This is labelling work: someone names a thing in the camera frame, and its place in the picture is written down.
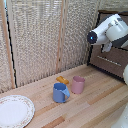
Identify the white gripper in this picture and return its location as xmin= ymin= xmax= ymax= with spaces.
xmin=101 ymin=41 xmax=113 ymax=53

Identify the blue mug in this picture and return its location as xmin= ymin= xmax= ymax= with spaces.
xmin=52 ymin=82 xmax=71 ymax=104

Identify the pink mug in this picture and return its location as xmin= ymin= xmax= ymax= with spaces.
xmin=70 ymin=75 xmax=86 ymax=95

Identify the small yellow block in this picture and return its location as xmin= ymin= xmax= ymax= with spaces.
xmin=55 ymin=76 xmax=70 ymax=85

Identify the wide bamboo screen panel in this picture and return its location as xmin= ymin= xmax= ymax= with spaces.
xmin=8 ymin=0 xmax=63 ymax=88

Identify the white plate with floral rim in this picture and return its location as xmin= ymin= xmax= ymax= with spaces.
xmin=0 ymin=94 xmax=36 ymax=128

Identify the brown drawer with short handle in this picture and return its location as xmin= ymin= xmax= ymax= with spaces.
xmin=89 ymin=42 xmax=128 ymax=81

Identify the light wooden post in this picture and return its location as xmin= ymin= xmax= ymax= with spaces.
xmin=0 ymin=0 xmax=17 ymax=90
xmin=54 ymin=0 xmax=66 ymax=75

